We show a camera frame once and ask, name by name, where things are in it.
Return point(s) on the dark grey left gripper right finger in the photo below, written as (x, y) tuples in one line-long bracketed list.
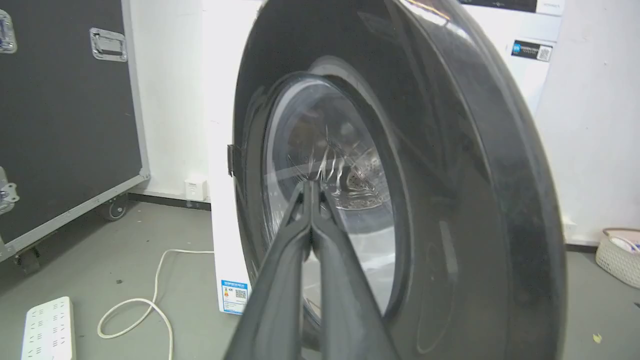
[(345, 300)]

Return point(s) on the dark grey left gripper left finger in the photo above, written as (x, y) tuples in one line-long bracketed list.
[(280, 295)]

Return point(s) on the black round washing machine door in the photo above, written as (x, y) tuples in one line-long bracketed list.
[(450, 200)]

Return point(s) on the white washing machine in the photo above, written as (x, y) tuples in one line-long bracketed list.
[(220, 125)]

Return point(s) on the black caster wheel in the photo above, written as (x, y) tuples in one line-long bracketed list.
[(114, 207)]

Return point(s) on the white power strip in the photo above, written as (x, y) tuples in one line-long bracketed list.
[(49, 330)]

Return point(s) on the white woven laundry basket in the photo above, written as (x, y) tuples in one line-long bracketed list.
[(619, 257)]

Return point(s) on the black flight case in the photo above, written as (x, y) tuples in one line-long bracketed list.
[(65, 115)]

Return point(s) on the silver recessed case latch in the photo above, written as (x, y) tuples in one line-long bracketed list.
[(108, 45), (6, 192), (6, 32)]

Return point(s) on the white wall socket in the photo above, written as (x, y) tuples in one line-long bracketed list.
[(195, 189)]

